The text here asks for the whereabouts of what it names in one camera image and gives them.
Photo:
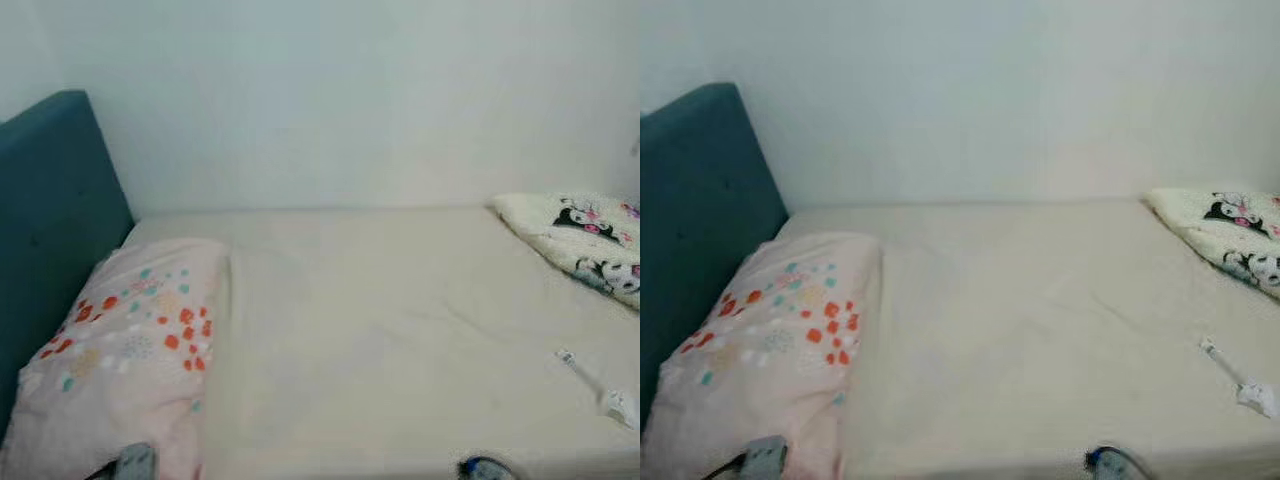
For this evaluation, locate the mattress with cream sheet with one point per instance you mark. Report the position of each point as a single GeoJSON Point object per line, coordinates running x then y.
{"type": "Point", "coordinates": [400, 330]}
{"type": "Point", "coordinates": [1040, 320]}

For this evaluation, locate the pink floral pillow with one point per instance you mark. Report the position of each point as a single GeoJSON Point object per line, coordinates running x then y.
{"type": "Point", "coordinates": [110, 370]}
{"type": "Point", "coordinates": [760, 370]}

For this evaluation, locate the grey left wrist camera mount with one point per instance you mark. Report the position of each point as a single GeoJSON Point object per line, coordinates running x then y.
{"type": "Point", "coordinates": [135, 463]}
{"type": "Point", "coordinates": [765, 460]}

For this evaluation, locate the cream cartoon print duvet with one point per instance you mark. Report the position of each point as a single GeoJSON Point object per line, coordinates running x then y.
{"type": "Point", "coordinates": [580, 240]}
{"type": "Point", "coordinates": [1225, 230]}

